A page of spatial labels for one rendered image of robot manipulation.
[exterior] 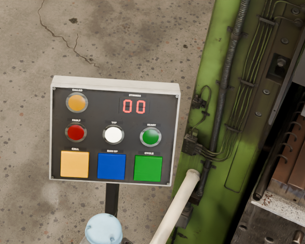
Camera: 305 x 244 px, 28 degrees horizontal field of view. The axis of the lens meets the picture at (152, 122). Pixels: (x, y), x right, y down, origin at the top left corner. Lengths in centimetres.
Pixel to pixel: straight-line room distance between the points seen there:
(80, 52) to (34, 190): 88
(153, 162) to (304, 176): 43
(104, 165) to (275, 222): 53
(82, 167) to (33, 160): 124
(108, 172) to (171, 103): 26
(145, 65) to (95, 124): 168
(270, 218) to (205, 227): 64
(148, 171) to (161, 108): 19
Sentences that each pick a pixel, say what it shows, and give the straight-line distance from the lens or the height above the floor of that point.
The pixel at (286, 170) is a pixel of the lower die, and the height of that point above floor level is 98.
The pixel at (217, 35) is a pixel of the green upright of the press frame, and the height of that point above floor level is 128.
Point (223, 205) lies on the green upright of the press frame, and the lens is 223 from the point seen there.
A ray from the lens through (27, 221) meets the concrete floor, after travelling 274.
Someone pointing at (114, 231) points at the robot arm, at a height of 129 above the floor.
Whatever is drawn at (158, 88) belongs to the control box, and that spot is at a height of 119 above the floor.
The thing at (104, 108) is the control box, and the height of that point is 115.
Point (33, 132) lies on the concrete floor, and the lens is 299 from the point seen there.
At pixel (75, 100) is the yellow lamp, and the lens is 160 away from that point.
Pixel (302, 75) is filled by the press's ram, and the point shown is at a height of 140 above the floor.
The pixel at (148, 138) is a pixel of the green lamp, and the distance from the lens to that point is 163.
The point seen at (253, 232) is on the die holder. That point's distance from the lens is 190.
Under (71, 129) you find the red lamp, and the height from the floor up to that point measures 110.
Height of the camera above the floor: 241
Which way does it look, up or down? 52 degrees down
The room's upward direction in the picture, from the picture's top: 8 degrees clockwise
